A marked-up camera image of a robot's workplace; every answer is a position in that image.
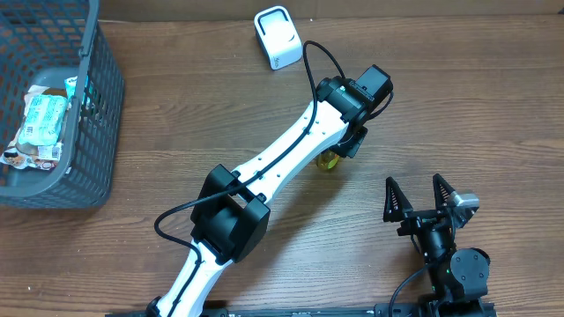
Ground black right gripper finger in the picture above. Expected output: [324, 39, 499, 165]
[382, 176, 413, 222]
[433, 173, 456, 210]

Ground yellow liquid bottle grey cap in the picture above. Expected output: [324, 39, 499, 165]
[315, 150, 340, 171]

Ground green white Knorr container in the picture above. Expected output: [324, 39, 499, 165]
[64, 76, 91, 109]

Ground mint green snack packet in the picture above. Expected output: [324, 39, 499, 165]
[18, 94, 68, 146]

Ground brown printed snack pouch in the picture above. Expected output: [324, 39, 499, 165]
[1, 85, 67, 171]

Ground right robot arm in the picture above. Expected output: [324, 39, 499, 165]
[382, 173, 497, 316]

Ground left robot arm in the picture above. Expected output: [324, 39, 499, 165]
[145, 65, 393, 316]

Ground white barcode scanner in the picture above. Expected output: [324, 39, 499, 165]
[254, 5, 302, 70]

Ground dark grey mesh basket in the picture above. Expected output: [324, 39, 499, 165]
[1, 0, 124, 209]

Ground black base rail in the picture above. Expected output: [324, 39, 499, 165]
[105, 304, 498, 317]

